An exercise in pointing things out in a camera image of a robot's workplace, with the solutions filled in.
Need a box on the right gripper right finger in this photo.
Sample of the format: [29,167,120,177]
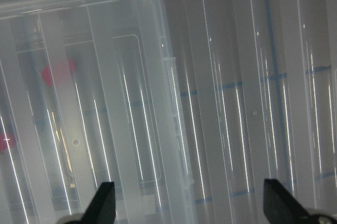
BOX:
[263,179,316,224]

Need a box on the clear plastic box lid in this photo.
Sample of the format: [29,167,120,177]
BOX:
[1,0,336,223]

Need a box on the red block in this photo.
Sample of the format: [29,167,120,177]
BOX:
[40,63,66,87]
[0,132,16,152]

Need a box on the clear plastic storage box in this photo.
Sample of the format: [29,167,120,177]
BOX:
[1,0,197,223]

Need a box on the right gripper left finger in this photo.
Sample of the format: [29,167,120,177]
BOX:
[78,182,116,224]

